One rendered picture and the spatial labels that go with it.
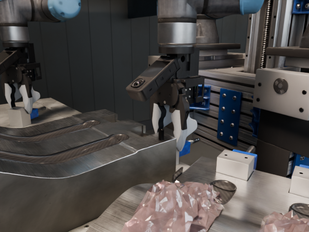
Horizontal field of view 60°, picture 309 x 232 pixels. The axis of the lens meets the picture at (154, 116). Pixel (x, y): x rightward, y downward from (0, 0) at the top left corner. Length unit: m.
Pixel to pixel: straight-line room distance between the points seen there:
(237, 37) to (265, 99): 3.26
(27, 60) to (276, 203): 0.77
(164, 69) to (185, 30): 0.08
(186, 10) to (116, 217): 0.37
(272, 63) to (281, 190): 0.57
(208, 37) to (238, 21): 2.87
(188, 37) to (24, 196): 0.37
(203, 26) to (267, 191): 0.74
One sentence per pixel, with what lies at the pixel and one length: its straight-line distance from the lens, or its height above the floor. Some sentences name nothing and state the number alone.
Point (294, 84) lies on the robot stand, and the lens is 0.62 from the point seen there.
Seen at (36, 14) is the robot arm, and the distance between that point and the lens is 0.89.
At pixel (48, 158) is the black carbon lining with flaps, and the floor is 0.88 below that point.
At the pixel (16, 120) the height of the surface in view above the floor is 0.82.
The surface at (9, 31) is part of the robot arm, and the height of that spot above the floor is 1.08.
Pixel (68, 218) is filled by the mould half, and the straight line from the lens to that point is 0.42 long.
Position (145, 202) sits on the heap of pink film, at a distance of 0.27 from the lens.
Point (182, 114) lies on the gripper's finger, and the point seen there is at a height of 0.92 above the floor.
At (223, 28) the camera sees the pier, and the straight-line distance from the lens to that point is 3.43.
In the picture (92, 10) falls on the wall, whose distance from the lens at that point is 2.76.
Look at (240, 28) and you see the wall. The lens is 3.93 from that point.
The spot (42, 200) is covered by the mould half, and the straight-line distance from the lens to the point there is 0.39.
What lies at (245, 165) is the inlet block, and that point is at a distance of 0.43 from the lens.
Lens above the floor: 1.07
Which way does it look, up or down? 17 degrees down
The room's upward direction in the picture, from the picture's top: straight up
